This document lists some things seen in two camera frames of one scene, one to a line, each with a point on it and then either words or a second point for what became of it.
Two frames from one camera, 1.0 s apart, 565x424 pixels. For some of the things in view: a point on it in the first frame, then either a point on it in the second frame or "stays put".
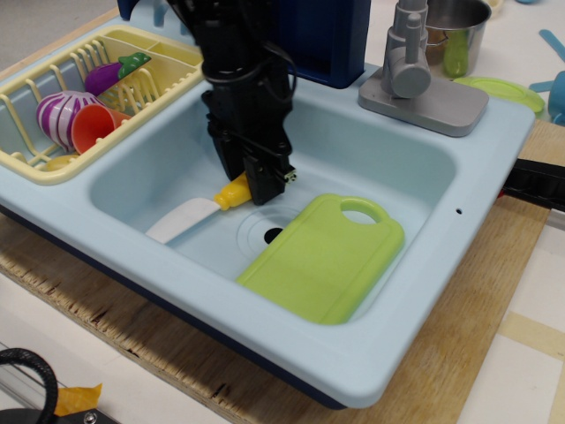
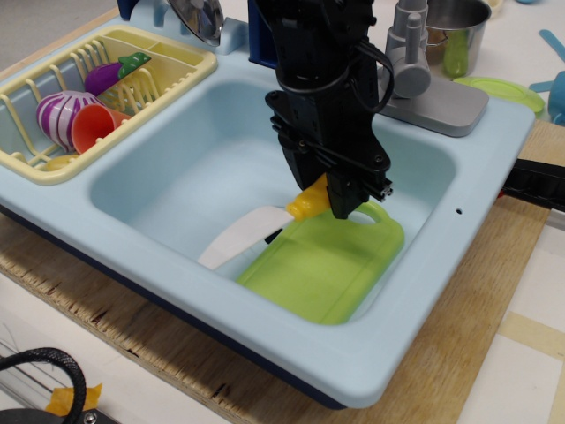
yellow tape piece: (72, 400) stays put
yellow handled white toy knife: (195, 209) -> (258, 221)
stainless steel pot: (455, 34) stays put
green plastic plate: (506, 90) stays put
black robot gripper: (251, 81) -> (332, 82)
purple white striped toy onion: (56, 112) stays put
